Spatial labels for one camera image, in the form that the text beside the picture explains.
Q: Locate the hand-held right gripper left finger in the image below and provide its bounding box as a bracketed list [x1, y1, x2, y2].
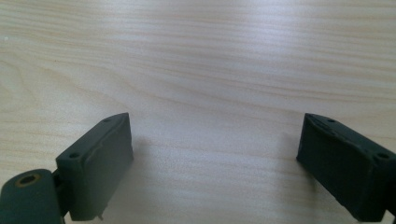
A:
[55, 112, 134, 222]

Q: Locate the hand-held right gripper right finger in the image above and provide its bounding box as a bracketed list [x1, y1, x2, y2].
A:
[295, 112, 396, 223]

